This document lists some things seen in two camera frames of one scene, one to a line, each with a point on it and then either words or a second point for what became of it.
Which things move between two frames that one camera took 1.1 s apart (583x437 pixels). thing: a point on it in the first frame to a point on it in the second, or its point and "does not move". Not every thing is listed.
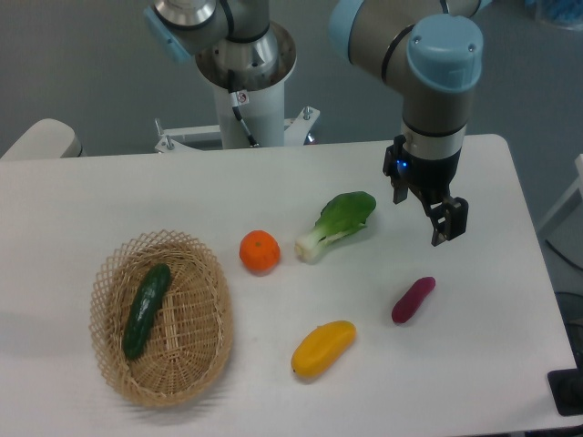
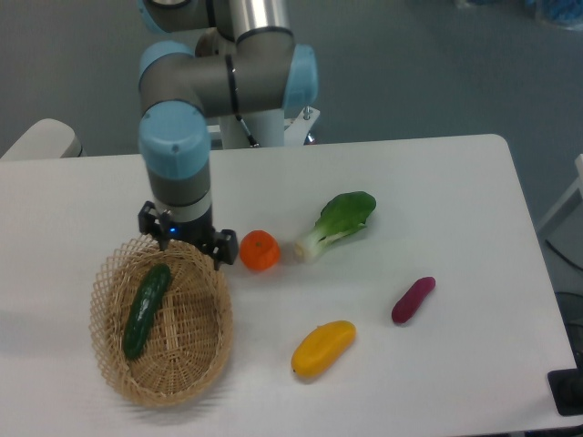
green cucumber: (145, 309) does not move
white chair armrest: (47, 138) does not move
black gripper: (433, 177) to (222, 244)
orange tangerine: (260, 252) does not move
